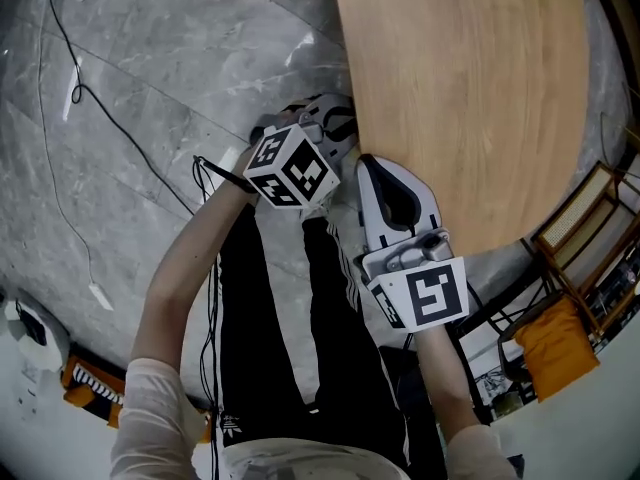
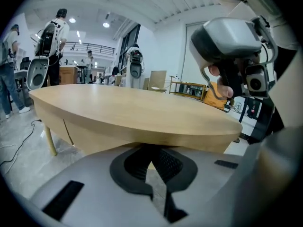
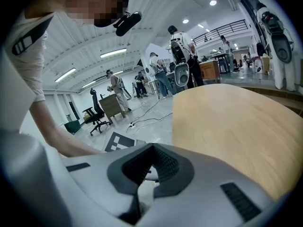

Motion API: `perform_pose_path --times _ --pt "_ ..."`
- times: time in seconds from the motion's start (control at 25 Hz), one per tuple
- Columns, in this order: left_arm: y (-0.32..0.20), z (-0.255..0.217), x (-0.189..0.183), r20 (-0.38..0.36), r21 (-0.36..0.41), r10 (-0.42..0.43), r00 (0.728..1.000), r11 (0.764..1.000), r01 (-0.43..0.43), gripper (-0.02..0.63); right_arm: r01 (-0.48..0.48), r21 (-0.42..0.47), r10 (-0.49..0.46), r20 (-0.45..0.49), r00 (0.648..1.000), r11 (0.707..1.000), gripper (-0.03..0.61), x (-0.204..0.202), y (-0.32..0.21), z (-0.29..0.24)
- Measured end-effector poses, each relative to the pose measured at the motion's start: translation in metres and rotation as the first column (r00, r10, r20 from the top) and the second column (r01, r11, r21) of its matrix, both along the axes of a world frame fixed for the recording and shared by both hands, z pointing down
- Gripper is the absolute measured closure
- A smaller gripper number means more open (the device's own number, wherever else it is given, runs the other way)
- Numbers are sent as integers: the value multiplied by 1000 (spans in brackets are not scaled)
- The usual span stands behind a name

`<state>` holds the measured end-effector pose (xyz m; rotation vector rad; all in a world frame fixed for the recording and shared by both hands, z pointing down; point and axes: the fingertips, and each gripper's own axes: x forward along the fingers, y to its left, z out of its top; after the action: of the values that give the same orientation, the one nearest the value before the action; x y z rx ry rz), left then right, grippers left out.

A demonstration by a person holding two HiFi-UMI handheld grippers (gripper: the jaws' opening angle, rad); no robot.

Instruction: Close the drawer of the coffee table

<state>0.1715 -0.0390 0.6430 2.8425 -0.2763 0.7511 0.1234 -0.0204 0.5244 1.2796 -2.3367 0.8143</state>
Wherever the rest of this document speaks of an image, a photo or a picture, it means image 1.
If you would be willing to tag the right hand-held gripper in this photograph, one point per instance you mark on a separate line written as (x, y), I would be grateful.
(425, 293)

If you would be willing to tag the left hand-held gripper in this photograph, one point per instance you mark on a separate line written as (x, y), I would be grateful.
(292, 168)

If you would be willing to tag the person's right forearm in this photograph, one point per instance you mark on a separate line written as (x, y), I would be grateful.
(445, 383)

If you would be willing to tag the person's left forearm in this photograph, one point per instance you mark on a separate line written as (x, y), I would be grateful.
(190, 268)

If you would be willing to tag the wooden oval table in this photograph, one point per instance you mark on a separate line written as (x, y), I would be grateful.
(465, 93)

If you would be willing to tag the person's right white sneaker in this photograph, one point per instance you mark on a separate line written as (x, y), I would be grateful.
(316, 213)

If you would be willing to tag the person's black trousers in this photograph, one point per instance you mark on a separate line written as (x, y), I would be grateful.
(265, 318)

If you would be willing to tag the wooden rattan rack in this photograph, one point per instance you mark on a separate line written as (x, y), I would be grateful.
(575, 233)

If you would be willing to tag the plain orange cushion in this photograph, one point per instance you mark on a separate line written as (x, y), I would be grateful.
(557, 348)

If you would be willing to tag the white power adapter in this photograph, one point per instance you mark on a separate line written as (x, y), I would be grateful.
(101, 296)

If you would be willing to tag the person's white shirt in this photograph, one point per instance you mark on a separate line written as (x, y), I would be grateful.
(155, 418)

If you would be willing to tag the orange striped cushion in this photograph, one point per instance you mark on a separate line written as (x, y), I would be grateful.
(90, 393)

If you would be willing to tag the black pouch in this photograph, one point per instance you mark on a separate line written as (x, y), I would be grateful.
(34, 325)

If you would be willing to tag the white round stool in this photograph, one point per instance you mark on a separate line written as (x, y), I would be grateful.
(45, 358)

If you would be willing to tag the dark frame chair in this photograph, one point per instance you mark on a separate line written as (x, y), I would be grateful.
(506, 348)

